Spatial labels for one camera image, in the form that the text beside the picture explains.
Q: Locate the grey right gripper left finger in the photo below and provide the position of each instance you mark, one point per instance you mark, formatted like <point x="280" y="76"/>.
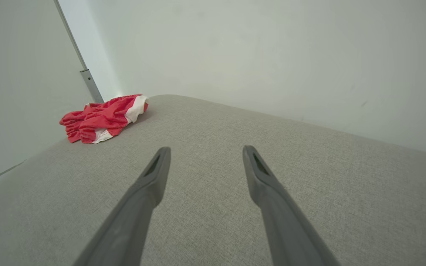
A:
<point x="139" y="207"/>

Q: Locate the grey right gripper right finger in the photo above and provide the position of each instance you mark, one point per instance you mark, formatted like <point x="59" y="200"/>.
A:
<point x="283" y="221"/>

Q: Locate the red and white jersey garment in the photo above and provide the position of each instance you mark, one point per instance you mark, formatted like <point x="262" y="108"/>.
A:
<point x="104" y="118"/>

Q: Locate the grey fabric sofa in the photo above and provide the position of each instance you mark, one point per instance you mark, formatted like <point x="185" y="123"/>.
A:
<point x="235" y="129"/>

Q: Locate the white partition panel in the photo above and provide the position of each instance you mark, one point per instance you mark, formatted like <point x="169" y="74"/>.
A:
<point x="20" y="81"/>

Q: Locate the grey metal post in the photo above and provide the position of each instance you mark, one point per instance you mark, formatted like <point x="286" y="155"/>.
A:
<point x="91" y="85"/>

